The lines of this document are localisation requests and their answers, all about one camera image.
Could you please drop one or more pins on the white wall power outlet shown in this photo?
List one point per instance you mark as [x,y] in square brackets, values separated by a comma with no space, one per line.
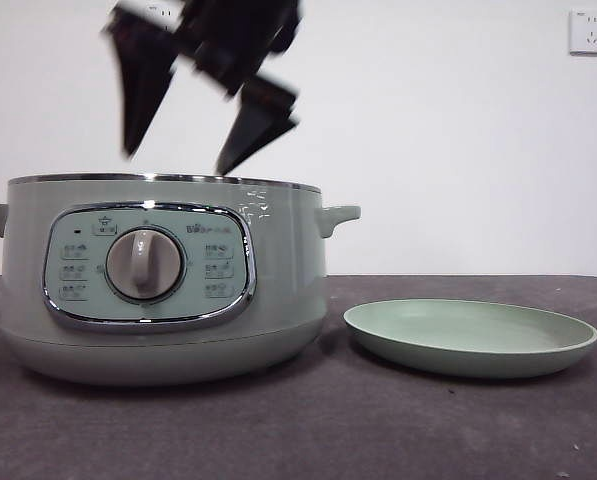
[159,15]
[589,32]

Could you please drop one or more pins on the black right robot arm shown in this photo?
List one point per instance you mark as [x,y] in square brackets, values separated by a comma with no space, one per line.
[228,35]

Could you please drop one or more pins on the pale green round plate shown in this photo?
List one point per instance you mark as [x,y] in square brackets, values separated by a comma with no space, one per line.
[468,345]

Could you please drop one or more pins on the pale green electric steamer pot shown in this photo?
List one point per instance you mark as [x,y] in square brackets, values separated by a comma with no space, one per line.
[288,280]

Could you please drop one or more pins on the grey steamer dial knob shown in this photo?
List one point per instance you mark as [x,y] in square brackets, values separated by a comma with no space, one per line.
[145,265]

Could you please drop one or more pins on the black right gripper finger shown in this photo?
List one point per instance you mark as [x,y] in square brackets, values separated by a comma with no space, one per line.
[250,135]
[140,95]

